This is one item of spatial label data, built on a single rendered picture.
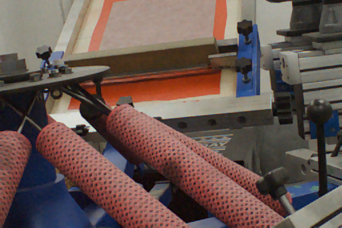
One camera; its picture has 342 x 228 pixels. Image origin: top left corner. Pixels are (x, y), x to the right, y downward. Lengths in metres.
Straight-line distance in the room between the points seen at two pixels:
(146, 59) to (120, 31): 0.31
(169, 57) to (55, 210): 0.80
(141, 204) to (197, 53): 0.98
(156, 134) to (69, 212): 0.21
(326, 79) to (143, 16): 0.58
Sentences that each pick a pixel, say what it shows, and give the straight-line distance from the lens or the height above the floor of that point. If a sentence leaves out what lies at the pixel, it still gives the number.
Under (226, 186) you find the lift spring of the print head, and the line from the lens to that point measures 0.86.
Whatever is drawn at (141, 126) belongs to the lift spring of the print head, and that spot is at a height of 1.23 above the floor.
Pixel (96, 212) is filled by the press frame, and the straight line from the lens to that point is 1.32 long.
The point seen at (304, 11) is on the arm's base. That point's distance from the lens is 2.52.
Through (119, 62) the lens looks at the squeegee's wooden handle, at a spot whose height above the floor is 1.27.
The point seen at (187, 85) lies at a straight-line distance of 1.75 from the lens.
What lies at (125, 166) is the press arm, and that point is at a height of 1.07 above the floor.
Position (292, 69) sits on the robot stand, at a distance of 2.00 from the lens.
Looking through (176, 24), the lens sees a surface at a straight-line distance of 2.00.
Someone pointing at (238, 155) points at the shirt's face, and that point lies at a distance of 1.95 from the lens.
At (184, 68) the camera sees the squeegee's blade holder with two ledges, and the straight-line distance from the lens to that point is 1.75.
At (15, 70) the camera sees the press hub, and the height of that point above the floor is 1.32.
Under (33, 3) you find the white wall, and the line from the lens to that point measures 5.94.
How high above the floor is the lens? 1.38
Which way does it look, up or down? 7 degrees down
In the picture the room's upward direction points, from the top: 7 degrees counter-clockwise
